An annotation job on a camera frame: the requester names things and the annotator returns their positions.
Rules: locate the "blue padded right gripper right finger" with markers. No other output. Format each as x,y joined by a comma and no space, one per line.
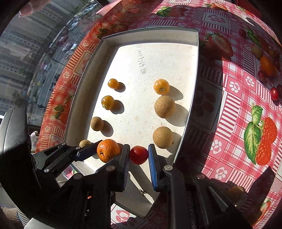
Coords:
166,178

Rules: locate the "greenish longan far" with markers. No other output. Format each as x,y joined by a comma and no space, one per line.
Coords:
257,52

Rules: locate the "yellow tomato bottom shadow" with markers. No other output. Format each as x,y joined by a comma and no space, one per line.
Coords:
161,86

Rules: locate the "yellow cherry tomato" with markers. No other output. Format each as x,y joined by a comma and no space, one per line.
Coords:
113,83
107,102

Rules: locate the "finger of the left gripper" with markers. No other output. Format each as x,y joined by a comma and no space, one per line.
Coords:
55,154
82,154

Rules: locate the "white shallow tray box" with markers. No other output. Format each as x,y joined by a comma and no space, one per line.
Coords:
136,59

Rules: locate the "pink strawberry checked tablecloth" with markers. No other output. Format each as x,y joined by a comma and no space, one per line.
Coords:
235,133

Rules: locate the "orange mandarin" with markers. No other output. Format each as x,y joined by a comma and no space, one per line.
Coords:
107,150
268,67

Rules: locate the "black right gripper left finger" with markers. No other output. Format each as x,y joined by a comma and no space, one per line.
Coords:
110,178

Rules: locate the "brown longan bottom shadow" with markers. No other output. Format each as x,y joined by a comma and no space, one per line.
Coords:
84,143

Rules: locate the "red cherry tomato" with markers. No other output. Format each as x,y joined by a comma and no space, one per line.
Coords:
138,155
274,94

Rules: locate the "orange mandarin in shadow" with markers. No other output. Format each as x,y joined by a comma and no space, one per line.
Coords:
268,67

